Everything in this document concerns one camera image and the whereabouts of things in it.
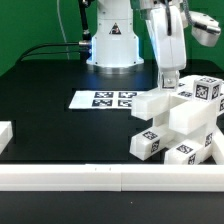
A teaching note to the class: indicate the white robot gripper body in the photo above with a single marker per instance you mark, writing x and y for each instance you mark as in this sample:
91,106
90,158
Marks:
169,49

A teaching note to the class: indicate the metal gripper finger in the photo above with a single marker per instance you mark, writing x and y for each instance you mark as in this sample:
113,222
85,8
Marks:
170,78

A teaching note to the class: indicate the white long chair back part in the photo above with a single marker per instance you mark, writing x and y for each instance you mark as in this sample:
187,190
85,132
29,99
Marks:
183,105

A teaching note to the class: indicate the white tagged bar part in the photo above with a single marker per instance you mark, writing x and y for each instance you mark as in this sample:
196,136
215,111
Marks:
149,104

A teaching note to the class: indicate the small white tagged cube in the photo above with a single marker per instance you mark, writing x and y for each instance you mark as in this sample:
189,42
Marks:
207,88

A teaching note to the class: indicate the white chair seat part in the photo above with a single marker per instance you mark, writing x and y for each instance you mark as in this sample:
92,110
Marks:
193,119

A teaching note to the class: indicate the paper sheet with tags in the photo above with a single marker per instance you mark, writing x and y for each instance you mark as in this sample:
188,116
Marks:
89,99

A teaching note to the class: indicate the white left fence block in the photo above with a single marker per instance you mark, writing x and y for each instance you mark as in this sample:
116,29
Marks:
6,134

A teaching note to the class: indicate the white front fence rail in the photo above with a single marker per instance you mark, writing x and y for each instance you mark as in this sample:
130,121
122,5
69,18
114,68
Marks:
94,177

